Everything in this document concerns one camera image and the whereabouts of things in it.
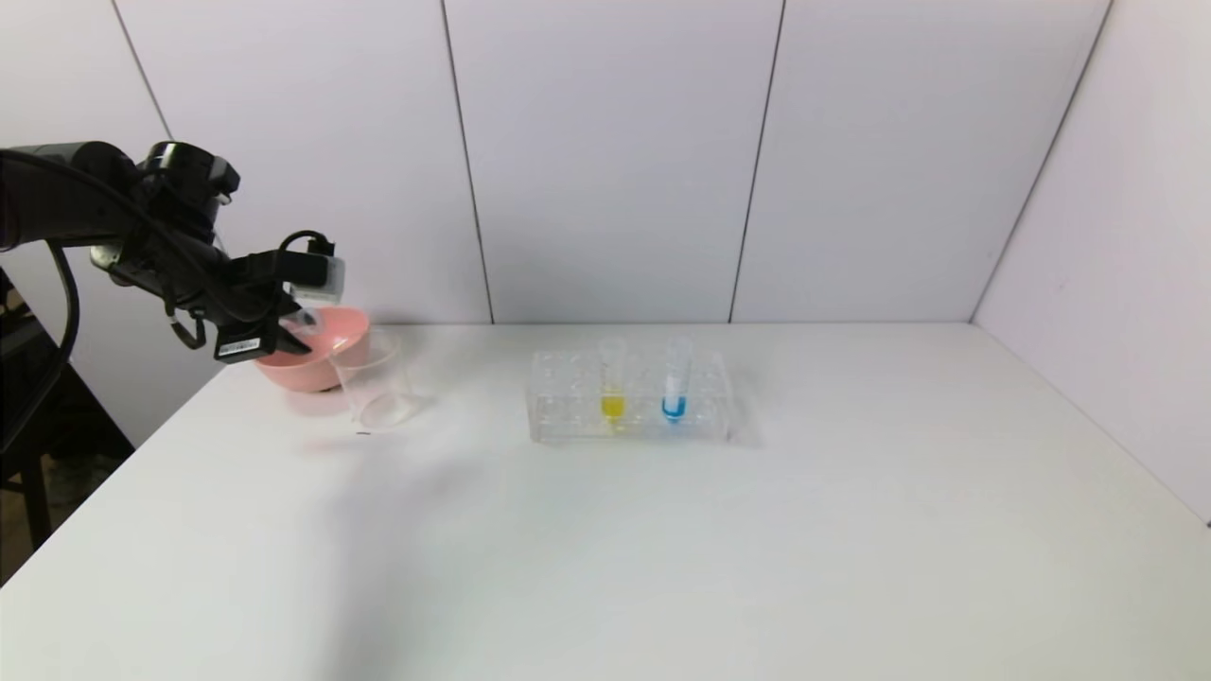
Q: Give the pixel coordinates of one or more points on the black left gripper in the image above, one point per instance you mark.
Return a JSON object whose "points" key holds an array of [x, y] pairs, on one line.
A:
{"points": [[242, 343]]}

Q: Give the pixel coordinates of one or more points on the test tube with red pigment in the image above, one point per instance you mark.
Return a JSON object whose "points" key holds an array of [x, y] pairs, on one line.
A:
{"points": [[305, 320]]}

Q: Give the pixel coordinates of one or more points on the clear glass beaker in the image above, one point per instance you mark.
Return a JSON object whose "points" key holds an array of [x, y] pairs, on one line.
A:
{"points": [[383, 402]]}

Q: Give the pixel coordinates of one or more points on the test tube with yellow pigment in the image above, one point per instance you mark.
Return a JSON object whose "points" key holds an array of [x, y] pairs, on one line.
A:
{"points": [[612, 407]]}

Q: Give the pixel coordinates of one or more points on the test tube with blue pigment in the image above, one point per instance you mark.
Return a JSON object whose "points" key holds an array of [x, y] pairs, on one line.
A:
{"points": [[673, 407]]}

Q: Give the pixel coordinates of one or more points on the clear acrylic test tube rack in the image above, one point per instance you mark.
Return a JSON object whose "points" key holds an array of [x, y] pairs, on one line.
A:
{"points": [[700, 427]]}

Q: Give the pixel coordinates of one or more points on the pink bowl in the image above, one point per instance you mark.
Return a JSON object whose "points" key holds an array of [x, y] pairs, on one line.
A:
{"points": [[331, 364]]}

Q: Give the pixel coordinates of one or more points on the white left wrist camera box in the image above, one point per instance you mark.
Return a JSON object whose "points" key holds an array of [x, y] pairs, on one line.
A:
{"points": [[320, 276]]}

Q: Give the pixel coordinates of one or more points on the black furniture frame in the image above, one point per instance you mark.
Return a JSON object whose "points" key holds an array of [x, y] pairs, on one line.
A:
{"points": [[47, 454]]}

